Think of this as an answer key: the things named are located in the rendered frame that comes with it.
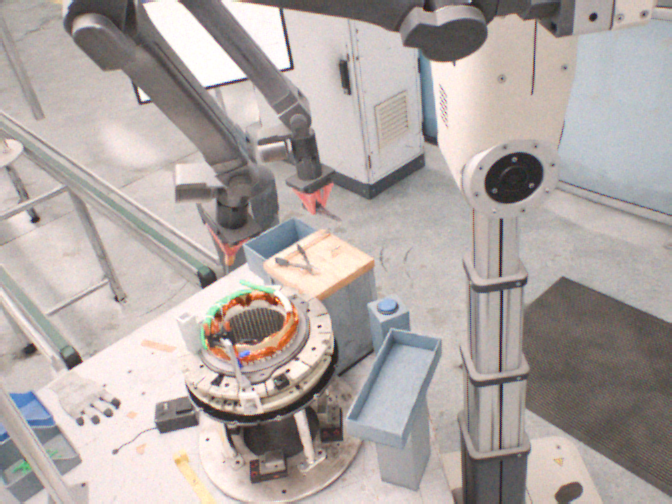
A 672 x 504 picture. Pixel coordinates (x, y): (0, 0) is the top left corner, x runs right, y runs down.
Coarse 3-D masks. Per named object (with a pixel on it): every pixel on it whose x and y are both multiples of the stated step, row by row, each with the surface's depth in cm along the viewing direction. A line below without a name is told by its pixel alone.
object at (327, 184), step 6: (324, 180) 146; (330, 180) 147; (312, 186) 144; (318, 186) 145; (324, 186) 146; (330, 186) 148; (306, 192) 145; (312, 192) 145; (318, 192) 152; (324, 192) 149; (318, 198) 152; (324, 198) 150; (324, 204) 151
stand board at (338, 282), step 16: (304, 240) 164; (336, 240) 162; (320, 256) 157; (336, 256) 157; (352, 256) 156; (368, 256) 155; (272, 272) 156; (288, 272) 154; (320, 272) 152; (336, 272) 152; (352, 272) 151; (304, 288) 148; (320, 288) 148; (336, 288) 149
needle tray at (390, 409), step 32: (384, 352) 131; (416, 352) 133; (384, 384) 127; (416, 384) 126; (352, 416) 119; (384, 416) 121; (416, 416) 120; (384, 448) 130; (416, 448) 129; (384, 480) 137; (416, 480) 133
